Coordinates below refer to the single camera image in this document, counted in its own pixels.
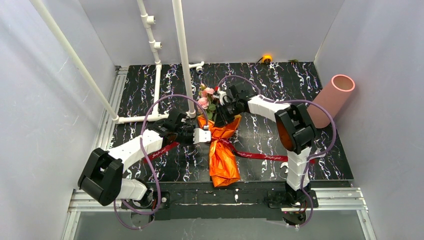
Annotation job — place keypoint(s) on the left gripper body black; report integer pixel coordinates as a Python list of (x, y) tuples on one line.
[(191, 133)]

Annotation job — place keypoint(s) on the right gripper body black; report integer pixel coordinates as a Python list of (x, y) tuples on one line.
[(224, 112)]

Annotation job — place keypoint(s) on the pink flower bunch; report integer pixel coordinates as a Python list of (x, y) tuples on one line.
[(207, 102)]

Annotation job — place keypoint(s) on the orange wrapping paper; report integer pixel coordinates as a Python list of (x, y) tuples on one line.
[(223, 168)]

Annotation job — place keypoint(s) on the dark red ribbon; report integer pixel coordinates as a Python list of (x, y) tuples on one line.
[(227, 144)]

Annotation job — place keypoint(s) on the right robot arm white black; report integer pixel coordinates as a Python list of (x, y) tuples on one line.
[(295, 128)]

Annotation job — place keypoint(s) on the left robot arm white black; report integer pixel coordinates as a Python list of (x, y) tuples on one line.
[(102, 177)]

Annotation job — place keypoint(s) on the pink cylindrical vase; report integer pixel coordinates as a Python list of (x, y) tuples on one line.
[(332, 98)]

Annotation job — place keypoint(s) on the yellow round button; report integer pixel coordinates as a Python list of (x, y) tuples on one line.
[(266, 59)]

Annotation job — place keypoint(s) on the silver wrench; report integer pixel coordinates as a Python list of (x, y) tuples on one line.
[(284, 167)]

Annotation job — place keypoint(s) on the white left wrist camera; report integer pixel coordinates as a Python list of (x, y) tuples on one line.
[(201, 136)]

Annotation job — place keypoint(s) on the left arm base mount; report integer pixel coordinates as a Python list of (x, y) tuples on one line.
[(147, 204)]

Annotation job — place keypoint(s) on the white PVC pipe frame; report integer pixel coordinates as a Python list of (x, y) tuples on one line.
[(147, 21)]

